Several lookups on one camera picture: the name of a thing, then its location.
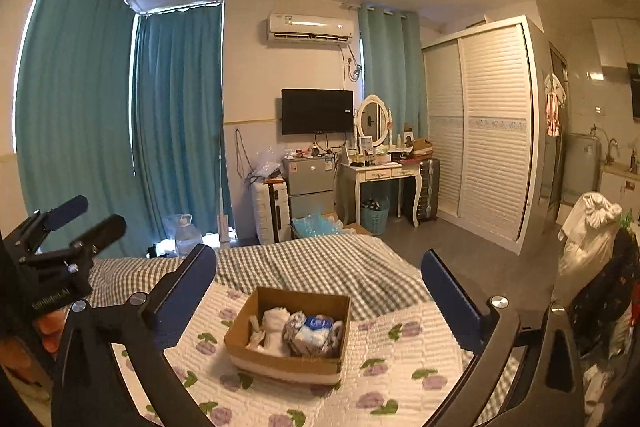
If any white towel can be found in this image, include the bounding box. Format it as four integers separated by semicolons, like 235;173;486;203
246;308;291;358

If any white blue tissue pack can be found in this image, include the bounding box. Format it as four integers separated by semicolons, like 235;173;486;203
293;315;334;357

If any cream plastic bag bundle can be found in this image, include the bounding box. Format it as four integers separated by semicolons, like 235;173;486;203
284;311;345;358

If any person's left hand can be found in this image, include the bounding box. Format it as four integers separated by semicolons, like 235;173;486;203
1;305;66;393

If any teal curtain left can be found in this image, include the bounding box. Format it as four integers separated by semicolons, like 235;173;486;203
15;0;153;258

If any teal curtain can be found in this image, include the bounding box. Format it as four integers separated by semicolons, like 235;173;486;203
15;0;153;258
358;5;427;138
131;3;232;242

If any clear water jug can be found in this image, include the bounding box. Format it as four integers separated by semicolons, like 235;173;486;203
164;213;203;256

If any white clothes pile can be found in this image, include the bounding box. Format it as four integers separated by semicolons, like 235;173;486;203
552;192;623;307

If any teal curtain middle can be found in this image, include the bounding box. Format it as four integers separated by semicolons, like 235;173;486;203
131;3;232;242

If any white suitcase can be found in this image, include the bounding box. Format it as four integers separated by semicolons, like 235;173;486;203
250;178;292;245

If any grey checked bedsheet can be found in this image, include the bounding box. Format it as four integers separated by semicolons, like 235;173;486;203
84;233;522;427

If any cardboard box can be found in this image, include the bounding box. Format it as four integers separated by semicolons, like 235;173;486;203
224;286;350;386

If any blue plastic bag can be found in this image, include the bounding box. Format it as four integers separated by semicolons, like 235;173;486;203
292;212;345;239

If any grey mini fridge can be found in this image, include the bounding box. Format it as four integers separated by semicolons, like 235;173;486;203
283;156;335;219

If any steel washing machine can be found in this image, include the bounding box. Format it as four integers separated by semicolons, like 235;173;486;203
561;133;601;206

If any teal waste basket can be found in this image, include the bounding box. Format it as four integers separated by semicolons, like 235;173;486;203
360;197;390;235

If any white dressing table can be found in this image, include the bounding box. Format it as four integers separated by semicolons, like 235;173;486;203
338;160;423;228

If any white air conditioner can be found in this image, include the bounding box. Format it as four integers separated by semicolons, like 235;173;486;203
266;13;355;43

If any hanging pink white garment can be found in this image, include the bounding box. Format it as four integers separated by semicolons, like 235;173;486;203
544;72;566;138

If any white vanity mirror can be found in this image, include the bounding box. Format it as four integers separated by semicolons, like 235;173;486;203
355;94;393;150

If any white sliding wardrobe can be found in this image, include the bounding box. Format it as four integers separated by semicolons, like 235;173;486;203
422;15;551;254

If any teal curtain right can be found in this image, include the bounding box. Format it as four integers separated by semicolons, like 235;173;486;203
358;5;427;138

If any black wall television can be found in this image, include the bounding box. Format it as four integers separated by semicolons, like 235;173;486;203
281;89;354;135

